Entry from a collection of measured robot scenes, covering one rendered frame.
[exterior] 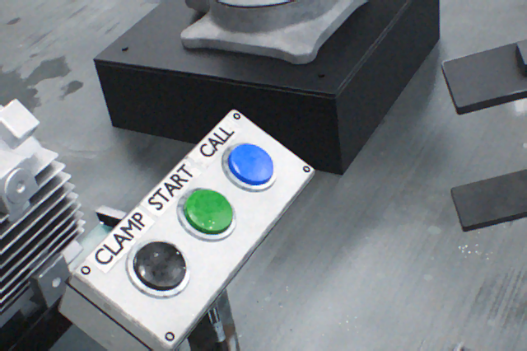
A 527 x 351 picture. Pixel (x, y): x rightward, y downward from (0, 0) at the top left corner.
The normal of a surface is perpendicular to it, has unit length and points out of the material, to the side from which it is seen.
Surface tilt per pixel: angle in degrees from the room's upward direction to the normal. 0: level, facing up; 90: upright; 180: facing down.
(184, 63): 2
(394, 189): 0
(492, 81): 23
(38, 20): 0
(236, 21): 85
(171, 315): 33
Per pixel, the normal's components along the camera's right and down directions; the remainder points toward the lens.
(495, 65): -0.22, -0.48
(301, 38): -0.06, -0.62
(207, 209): 0.33, -0.53
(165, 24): -0.16, -0.78
